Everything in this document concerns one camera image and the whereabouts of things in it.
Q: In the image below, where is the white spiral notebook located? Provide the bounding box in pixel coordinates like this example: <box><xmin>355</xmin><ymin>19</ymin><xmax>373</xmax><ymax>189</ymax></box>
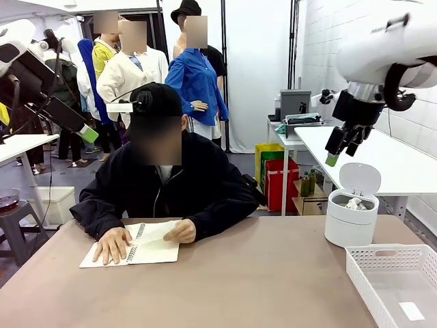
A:
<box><xmin>79</xmin><ymin>221</ymin><xmax>181</xmax><ymax>269</ymax></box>

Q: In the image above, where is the red shopping bag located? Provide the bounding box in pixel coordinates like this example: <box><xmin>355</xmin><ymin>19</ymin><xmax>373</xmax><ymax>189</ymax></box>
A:
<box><xmin>265</xmin><ymin>157</ymin><xmax>300</xmax><ymax>213</ymax></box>

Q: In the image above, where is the black office chair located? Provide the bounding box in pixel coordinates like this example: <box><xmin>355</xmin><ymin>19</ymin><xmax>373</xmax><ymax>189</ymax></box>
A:
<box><xmin>241</xmin><ymin>173</ymin><xmax>268</xmax><ymax>206</ymax></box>

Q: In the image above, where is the crumpled white paper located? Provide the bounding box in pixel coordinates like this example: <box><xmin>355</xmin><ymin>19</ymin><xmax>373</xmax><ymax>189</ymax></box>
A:
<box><xmin>343</xmin><ymin>197</ymin><xmax>369</xmax><ymax>210</ymax></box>

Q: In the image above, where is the white storage box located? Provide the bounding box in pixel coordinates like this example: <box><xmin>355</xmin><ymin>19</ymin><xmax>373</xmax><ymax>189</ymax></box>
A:
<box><xmin>27</xmin><ymin>186</ymin><xmax>76</xmax><ymax>227</ymax></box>

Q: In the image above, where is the person's left forearm black sleeve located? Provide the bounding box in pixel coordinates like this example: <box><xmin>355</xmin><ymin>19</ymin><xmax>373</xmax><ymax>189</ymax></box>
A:
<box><xmin>186</xmin><ymin>201</ymin><xmax>260</xmax><ymax>243</ymax></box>

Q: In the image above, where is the white desk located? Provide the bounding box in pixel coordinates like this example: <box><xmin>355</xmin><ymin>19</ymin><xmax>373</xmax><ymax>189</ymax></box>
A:
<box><xmin>0</xmin><ymin>133</ymin><xmax>61</xmax><ymax>226</ymax></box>

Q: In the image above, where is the small white side table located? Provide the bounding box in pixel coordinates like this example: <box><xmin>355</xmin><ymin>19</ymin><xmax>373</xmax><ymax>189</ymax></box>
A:
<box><xmin>266</xmin><ymin>114</ymin><xmax>328</xmax><ymax>217</ymax></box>

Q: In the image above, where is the person's right forearm black sleeve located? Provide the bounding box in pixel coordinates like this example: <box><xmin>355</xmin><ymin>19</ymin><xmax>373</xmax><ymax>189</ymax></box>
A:
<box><xmin>70</xmin><ymin>201</ymin><xmax>127</xmax><ymax>240</ymax></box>

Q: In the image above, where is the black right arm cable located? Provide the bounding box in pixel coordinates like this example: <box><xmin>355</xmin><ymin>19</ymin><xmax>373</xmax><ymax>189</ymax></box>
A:
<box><xmin>384</xmin><ymin>62</ymin><xmax>418</xmax><ymax>112</ymax></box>

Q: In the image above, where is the person's left hand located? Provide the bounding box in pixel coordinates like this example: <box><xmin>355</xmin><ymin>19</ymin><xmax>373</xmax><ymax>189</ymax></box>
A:
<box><xmin>163</xmin><ymin>219</ymin><xmax>197</xmax><ymax>244</ymax></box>

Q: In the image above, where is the grey tray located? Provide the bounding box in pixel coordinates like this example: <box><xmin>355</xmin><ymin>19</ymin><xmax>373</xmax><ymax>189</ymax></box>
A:
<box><xmin>283</xmin><ymin>114</ymin><xmax>324</xmax><ymax>141</ymax></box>

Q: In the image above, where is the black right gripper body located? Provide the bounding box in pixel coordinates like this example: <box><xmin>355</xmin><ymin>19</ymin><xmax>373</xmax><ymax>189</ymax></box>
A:
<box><xmin>331</xmin><ymin>89</ymin><xmax>385</xmax><ymax>137</ymax></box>

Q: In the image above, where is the white coat mannequin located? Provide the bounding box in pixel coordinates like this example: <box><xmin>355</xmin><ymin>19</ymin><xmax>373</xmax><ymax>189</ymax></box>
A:
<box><xmin>96</xmin><ymin>20</ymin><xmax>171</xmax><ymax>137</ymax></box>

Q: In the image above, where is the grey box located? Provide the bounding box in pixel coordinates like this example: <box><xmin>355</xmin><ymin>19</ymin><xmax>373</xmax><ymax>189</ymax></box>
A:
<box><xmin>279</xmin><ymin>89</ymin><xmax>313</xmax><ymax>122</ymax></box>

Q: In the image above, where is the black cap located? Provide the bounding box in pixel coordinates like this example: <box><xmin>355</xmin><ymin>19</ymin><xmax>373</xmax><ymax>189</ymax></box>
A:
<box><xmin>128</xmin><ymin>83</ymin><xmax>184</xmax><ymax>120</ymax></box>

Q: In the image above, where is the white notebook paper sheet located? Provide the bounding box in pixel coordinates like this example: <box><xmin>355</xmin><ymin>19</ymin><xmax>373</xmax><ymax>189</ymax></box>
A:
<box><xmin>135</xmin><ymin>220</ymin><xmax>182</xmax><ymax>247</ymax></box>

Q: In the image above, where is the red glass dish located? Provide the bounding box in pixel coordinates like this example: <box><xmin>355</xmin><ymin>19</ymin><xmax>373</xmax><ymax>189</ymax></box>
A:
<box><xmin>0</xmin><ymin>187</ymin><xmax>22</xmax><ymax>209</ymax></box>

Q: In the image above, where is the black hat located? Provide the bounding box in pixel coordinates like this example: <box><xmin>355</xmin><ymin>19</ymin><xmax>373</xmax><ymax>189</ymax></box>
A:
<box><xmin>170</xmin><ymin>0</ymin><xmax>202</xmax><ymax>25</ymax></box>

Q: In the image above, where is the head-mounted camera with white block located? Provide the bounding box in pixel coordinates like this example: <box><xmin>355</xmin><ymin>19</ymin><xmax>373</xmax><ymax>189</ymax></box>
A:
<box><xmin>106</xmin><ymin>89</ymin><xmax>154</xmax><ymax>113</ymax></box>

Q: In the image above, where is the large white table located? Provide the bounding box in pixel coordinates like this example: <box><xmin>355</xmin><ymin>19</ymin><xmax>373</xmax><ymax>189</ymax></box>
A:
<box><xmin>294</xmin><ymin>125</ymin><xmax>437</xmax><ymax>219</ymax></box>

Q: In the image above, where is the blue shirt mannequin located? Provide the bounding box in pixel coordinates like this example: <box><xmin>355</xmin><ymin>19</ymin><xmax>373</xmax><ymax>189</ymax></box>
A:
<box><xmin>165</xmin><ymin>13</ymin><xmax>229</xmax><ymax>153</ymax></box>

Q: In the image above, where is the flat white paper piece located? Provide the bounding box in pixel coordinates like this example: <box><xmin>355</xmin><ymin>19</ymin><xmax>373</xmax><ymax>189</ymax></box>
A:
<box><xmin>398</xmin><ymin>301</ymin><xmax>426</xmax><ymax>322</ymax></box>

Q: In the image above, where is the person in black jacket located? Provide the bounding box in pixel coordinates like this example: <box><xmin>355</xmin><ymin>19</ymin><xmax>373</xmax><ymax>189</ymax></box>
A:
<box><xmin>70</xmin><ymin>131</ymin><xmax>260</xmax><ymax>242</ymax></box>

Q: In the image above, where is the white lidded trash bin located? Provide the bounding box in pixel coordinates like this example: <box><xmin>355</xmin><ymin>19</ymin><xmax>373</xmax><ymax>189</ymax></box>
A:
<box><xmin>324</xmin><ymin>163</ymin><xmax>382</xmax><ymax>247</ymax></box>

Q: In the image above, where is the person's right hand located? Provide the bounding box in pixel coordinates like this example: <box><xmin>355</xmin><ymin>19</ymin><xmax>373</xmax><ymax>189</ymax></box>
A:
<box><xmin>92</xmin><ymin>227</ymin><xmax>133</xmax><ymax>266</ymax></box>

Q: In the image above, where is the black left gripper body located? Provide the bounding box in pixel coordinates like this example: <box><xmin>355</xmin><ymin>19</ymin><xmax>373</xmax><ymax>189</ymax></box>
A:
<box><xmin>44</xmin><ymin>97</ymin><xmax>86</xmax><ymax>133</ymax></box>

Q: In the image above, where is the yellow jacket mannequin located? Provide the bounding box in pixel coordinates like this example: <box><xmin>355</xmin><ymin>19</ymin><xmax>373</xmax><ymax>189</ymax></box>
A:
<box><xmin>91</xmin><ymin>10</ymin><xmax>121</xmax><ymax>81</ymax></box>

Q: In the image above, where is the yellow green shopping bag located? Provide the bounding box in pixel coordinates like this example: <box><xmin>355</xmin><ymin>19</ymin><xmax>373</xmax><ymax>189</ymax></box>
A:
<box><xmin>255</xmin><ymin>143</ymin><xmax>286</xmax><ymax>196</ymax></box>

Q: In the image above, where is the white perforated plastic basket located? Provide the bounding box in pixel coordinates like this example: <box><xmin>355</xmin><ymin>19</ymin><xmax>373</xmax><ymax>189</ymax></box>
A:
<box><xmin>345</xmin><ymin>243</ymin><xmax>437</xmax><ymax>328</ymax></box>

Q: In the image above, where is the wooden low shelf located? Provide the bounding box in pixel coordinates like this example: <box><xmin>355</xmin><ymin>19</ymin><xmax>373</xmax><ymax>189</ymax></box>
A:
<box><xmin>292</xmin><ymin>179</ymin><xmax>329</xmax><ymax>217</ymax></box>

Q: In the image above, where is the grey round stool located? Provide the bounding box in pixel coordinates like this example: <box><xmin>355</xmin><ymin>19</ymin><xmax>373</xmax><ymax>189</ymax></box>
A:
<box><xmin>0</xmin><ymin>200</ymin><xmax>49</xmax><ymax>267</ymax></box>

